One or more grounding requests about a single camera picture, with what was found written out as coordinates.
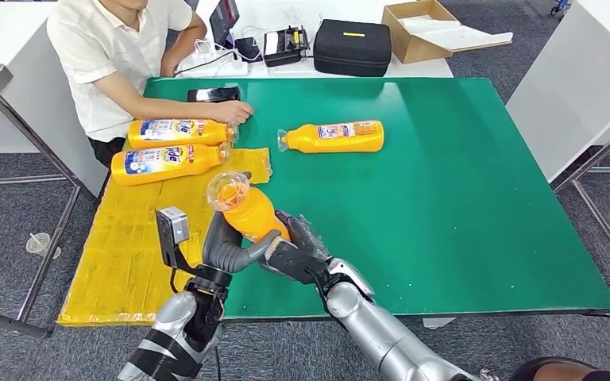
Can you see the brown cardboard box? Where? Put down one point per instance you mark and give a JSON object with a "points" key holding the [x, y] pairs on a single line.
{"points": [[413, 49]]}

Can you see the orange detergent bottle clear cap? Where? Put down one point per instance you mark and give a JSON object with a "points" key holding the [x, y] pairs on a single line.
{"points": [[178, 137], [147, 171], [305, 141], [252, 213]]}

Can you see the white paper sheet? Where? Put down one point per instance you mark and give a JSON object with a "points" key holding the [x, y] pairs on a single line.
{"points": [[460, 38]]}

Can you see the person's right hand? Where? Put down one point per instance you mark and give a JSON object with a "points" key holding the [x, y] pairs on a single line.
{"points": [[234, 112]]}

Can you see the small black device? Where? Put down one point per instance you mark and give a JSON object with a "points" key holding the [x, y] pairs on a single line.
{"points": [[248, 49]]}

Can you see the black smartphone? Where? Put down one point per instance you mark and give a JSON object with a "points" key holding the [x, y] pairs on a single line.
{"points": [[213, 94]]}

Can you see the clear plastic cup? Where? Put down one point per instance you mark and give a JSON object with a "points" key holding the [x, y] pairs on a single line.
{"points": [[37, 244]]}

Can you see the white power strip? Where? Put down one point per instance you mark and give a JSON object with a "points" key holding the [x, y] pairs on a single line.
{"points": [[223, 69]]}

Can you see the person's right forearm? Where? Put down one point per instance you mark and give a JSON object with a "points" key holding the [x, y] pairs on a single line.
{"points": [[152, 105]]}

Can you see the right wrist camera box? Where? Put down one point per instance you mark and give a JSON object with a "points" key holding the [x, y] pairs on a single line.
{"points": [[297, 260]]}

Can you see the dark tablet computer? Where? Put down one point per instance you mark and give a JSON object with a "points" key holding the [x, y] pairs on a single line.
{"points": [[224, 21]]}

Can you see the yellow taped cardboard sheet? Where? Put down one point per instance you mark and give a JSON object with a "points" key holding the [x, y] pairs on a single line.
{"points": [[121, 236]]}

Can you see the blue wheeled cart base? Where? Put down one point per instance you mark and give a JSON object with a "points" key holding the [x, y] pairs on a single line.
{"points": [[558, 6]]}

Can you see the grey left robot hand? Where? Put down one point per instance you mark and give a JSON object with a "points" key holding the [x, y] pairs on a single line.
{"points": [[226, 257]]}

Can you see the black zip carry case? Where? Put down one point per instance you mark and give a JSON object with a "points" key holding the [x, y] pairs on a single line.
{"points": [[352, 50]]}

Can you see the person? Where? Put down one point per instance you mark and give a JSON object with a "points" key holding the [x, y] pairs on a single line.
{"points": [[100, 52]]}

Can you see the steel table legs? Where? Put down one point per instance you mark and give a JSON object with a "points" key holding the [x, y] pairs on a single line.
{"points": [[599, 226]]}

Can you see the black label printer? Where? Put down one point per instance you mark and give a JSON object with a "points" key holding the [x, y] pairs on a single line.
{"points": [[285, 47]]}

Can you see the white table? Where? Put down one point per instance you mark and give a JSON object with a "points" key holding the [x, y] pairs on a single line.
{"points": [[273, 11], [10, 31], [581, 79]]}

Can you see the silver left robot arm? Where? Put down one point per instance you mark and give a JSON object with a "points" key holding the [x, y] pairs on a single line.
{"points": [[173, 336]]}

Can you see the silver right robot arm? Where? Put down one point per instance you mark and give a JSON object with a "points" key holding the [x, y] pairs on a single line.
{"points": [[389, 336]]}

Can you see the person's leg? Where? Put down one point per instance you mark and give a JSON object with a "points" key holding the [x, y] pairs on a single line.
{"points": [[573, 372]]}

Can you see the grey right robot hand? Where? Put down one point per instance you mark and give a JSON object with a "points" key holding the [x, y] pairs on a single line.
{"points": [[305, 234]]}

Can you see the person's left forearm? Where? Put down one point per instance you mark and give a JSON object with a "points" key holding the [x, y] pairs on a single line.
{"points": [[184, 47]]}

